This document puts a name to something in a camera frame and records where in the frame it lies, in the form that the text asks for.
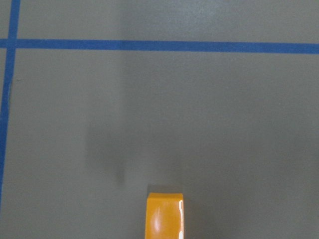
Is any orange trapezoid block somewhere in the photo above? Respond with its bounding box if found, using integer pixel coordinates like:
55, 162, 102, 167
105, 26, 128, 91
145, 193, 185, 239

